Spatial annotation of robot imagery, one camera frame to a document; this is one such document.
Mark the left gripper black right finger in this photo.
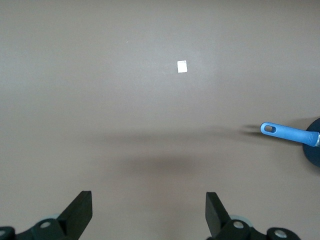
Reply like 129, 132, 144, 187
205, 191, 301, 240

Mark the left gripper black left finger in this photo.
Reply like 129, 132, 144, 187
0, 190, 94, 240

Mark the small white tape sticker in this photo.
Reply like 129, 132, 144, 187
176, 59, 189, 74

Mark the dark pot with blue handle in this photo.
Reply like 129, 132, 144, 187
259, 117, 320, 168

